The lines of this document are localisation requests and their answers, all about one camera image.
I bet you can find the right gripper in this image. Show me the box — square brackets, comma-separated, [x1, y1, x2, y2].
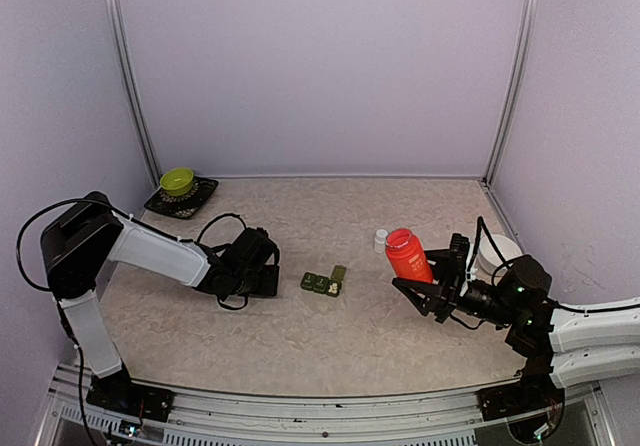
[394, 248, 519, 328]

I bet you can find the red pill bottle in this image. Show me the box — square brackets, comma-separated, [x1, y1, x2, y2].
[385, 228, 434, 283]

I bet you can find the green pill organizer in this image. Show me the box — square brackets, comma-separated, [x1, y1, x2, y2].
[300, 265, 347, 298]

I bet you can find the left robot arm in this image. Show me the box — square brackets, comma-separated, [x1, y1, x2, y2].
[40, 191, 280, 411]

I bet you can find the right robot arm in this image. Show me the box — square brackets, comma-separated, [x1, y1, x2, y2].
[392, 247, 639, 410]

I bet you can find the white bowl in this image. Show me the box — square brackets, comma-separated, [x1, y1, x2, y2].
[475, 235, 522, 274]

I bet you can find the small white pill bottle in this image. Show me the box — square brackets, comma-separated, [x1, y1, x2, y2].
[373, 229, 388, 254]

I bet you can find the black square tray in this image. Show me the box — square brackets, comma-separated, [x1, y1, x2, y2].
[144, 176, 219, 220]

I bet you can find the lime green bowl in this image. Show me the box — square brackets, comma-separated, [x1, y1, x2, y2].
[160, 167, 195, 197]

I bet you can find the front aluminium rail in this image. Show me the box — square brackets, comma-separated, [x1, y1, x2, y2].
[31, 364, 620, 445]

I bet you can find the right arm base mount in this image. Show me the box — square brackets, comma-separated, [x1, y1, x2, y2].
[476, 383, 565, 422]

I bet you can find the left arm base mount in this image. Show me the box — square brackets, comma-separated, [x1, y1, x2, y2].
[86, 383, 174, 423]

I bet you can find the right aluminium frame post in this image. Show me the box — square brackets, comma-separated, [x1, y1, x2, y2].
[483, 0, 539, 189]

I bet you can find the aluminium frame post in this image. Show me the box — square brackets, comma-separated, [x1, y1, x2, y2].
[105, 0, 161, 187]
[483, 0, 539, 189]

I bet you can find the left aluminium frame post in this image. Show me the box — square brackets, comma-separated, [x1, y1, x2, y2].
[105, 0, 161, 187]

